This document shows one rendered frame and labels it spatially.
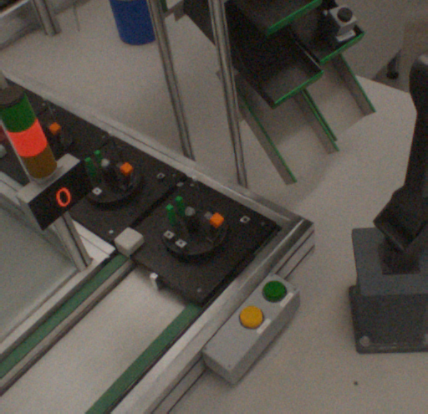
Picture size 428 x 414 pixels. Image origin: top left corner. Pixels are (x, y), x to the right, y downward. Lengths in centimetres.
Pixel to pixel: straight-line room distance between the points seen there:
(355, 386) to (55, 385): 56
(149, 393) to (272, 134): 58
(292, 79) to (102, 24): 111
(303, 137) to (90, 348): 62
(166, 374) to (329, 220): 53
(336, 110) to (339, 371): 58
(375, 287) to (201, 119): 82
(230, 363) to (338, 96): 66
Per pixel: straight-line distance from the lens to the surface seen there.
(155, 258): 125
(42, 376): 124
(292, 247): 124
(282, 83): 121
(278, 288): 116
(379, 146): 158
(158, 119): 173
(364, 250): 111
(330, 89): 143
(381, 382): 120
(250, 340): 112
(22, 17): 227
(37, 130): 100
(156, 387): 111
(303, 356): 122
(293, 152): 132
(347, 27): 129
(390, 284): 107
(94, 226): 135
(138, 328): 123
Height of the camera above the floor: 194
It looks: 47 degrees down
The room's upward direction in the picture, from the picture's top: 11 degrees counter-clockwise
